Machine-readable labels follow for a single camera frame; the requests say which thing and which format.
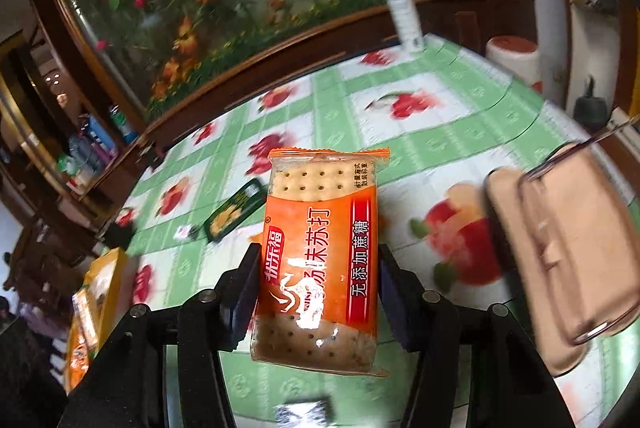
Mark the red and white stool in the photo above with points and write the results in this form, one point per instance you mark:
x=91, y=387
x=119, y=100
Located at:
x=515, y=57

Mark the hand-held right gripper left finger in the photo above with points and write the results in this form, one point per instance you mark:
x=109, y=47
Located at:
x=245, y=293

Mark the green bottle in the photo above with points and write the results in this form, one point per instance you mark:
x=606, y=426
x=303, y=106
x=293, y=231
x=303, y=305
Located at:
x=120, y=120

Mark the dark green biscuit packet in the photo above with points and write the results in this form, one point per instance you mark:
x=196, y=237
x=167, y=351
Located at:
x=232, y=210

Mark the dark kettle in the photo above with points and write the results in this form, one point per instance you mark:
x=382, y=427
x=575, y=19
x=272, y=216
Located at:
x=590, y=107

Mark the black and white patterned candy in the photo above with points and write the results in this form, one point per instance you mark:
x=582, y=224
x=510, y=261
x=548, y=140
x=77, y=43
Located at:
x=305, y=413

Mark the large orange cracker packet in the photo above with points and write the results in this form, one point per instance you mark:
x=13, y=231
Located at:
x=320, y=258

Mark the green fruit-print tablecloth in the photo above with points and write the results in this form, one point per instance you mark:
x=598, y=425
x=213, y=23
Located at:
x=400, y=147

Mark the white spray bottle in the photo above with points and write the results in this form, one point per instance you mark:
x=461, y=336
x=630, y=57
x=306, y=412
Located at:
x=405, y=17

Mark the black box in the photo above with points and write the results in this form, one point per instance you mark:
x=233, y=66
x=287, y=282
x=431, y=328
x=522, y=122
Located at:
x=119, y=234

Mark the blue bottle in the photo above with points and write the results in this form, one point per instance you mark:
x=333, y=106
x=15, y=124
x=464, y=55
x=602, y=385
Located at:
x=97, y=135

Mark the wooden shelf cabinet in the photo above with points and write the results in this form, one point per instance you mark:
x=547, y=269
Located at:
x=30, y=107

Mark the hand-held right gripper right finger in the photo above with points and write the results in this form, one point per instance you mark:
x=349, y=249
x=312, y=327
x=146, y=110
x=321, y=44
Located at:
x=395, y=303

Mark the yellow snack box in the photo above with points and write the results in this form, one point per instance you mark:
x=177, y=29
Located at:
x=112, y=278

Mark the small white candy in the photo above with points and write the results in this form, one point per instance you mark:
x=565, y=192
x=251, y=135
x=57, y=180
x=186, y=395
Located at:
x=187, y=233

